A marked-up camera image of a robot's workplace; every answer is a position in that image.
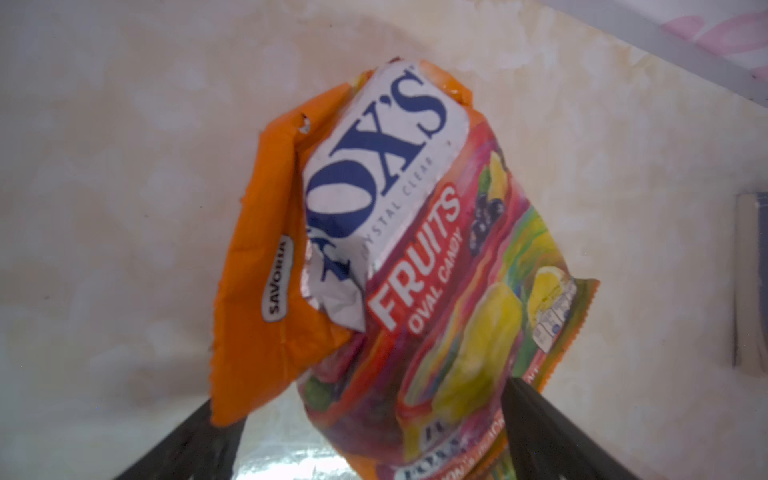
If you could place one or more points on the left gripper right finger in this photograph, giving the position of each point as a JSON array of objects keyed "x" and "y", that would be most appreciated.
[{"x": 544, "y": 444}]

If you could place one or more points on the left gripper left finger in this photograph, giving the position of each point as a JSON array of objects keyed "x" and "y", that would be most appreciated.
[{"x": 196, "y": 449}]

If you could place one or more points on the red yellow snack packet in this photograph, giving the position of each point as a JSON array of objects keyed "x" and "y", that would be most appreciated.
[{"x": 386, "y": 263}]

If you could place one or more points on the blue booklet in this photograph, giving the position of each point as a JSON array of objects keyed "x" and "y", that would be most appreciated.
[{"x": 750, "y": 282}]

